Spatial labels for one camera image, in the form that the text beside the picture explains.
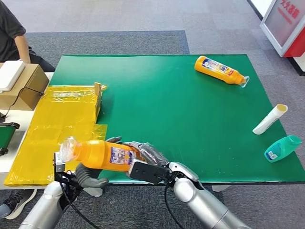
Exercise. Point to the teal plastic bottle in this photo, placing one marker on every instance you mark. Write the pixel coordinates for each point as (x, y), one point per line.
(281, 149)

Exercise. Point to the orange bottle with clear cap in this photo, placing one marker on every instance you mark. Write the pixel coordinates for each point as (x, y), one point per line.
(100, 155)
(217, 70)

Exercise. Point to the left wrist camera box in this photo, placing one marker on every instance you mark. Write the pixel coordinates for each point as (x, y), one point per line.
(59, 162)

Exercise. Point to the person's shoe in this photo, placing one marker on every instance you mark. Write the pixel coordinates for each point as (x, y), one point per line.
(16, 202)

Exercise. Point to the red and white sign board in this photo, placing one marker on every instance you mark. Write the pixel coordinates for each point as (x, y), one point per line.
(283, 25)

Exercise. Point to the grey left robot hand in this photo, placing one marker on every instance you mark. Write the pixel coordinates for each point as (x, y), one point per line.
(89, 177)

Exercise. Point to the white table foot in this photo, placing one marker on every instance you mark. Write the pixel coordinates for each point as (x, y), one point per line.
(95, 192)
(220, 188)

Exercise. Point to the person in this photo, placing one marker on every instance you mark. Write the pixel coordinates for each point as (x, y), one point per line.
(9, 34)

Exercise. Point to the green table mat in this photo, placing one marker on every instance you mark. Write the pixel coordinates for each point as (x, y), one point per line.
(166, 94)

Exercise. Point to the brown cardboard box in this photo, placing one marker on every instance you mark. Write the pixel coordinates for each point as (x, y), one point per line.
(31, 85)

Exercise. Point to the yellow film-wrapped flat cardboard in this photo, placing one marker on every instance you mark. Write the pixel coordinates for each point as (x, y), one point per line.
(47, 120)

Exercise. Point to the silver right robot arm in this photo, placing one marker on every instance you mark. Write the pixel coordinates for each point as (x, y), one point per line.
(205, 205)

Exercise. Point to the white flat device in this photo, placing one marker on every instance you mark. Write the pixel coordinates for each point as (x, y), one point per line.
(8, 74)

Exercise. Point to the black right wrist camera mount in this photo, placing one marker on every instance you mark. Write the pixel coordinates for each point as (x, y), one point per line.
(147, 172)

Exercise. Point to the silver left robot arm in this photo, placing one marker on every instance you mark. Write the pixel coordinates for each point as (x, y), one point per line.
(45, 205)

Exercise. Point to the plastic-covered grey right robot hand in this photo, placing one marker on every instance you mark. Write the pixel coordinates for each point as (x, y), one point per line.
(150, 155)

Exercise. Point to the green bin with black rim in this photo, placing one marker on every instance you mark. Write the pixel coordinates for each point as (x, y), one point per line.
(6, 136)

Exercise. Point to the white tube bottle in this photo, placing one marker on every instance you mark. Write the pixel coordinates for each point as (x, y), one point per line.
(269, 120)

